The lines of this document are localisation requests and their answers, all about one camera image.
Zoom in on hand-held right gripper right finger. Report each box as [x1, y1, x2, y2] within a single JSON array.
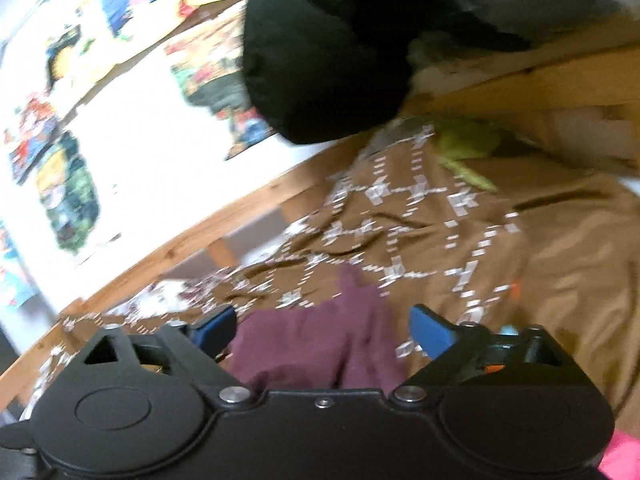
[[392, 304, 574, 407]]

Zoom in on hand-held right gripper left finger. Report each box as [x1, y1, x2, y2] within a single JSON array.
[[70, 305, 254, 407]]

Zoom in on maroon long-sleeved shirt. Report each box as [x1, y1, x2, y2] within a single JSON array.
[[227, 264, 407, 392]]

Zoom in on brown patterned blanket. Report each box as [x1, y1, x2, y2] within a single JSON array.
[[60, 115, 640, 426]]

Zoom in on green cloth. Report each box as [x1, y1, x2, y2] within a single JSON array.
[[434, 119, 502, 192]]

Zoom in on orange and blue blanket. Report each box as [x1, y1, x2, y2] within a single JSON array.
[[597, 430, 640, 480]]

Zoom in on black puffer jacket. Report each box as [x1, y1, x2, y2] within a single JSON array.
[[242, 0, 531, 145]]

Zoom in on wooden bed frame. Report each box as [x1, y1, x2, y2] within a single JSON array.
[[0, 45, 640, 396]]

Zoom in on cartoon character wall poster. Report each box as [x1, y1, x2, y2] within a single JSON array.
[[36, 129, 122, 267]]

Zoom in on curled colourful wall poster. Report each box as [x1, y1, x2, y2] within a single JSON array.
[[0, 220, 40, 312]]

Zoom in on landscape wall poster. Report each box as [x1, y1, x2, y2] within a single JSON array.
[[166, 14, 279, 162]]

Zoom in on small red cartoon wall poster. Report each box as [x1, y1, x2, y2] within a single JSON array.
[[4, 94, 67, 186]]

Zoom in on dark and yellow wall poster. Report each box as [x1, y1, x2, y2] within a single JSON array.
[[44, 24, 122, 102]]

